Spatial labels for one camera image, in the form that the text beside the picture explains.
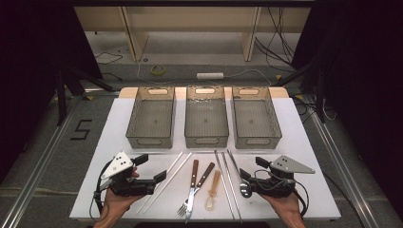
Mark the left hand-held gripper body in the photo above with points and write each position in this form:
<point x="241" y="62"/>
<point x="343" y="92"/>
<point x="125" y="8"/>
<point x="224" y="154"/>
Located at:
<point x="126" y="186"/>

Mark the black curtain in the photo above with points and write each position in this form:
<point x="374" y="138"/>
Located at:
<point x="364" y="79"/>
<point x="31" y="79"/>

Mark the yellow tape roll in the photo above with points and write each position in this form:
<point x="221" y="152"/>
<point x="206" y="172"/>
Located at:
<point x="152" y="70"/>

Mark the person's left hand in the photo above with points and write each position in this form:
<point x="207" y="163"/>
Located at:
<point x="114" y="204"/>

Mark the aluminium rail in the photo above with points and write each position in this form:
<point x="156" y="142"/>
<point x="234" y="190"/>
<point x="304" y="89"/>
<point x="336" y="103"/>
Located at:
<point x="345" y="166"/>
<point x="44" y="164"/>

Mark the wooden shelf unit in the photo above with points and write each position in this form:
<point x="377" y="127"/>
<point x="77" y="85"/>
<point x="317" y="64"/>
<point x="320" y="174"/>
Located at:
<point x="190" y="19"/>

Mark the white chopstick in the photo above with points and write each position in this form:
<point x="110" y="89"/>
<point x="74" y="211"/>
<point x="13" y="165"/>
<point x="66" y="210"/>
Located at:
<point x="176" y="161"/>
<point x="177" y="170"/>

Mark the white power strip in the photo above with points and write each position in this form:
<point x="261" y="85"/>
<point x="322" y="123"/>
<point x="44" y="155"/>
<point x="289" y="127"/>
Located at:
<point x="209" y="76"/>

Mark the transparent grey plastic bin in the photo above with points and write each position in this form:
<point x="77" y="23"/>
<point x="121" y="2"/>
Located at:
<point x="152" y="117"/>
<point x="256" y="117"/>
<point x="206" y="110"/>

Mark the person's right hand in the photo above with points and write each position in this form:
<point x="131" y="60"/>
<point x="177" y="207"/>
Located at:
<point x="288" y="205"/>

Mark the black metal stand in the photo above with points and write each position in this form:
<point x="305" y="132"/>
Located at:
<point x="61" y="95"/>
<point x="320" y="95"/>

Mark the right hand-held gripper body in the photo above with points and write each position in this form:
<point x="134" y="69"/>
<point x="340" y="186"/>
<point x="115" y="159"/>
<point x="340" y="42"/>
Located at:
<point x="278" y="186"/>

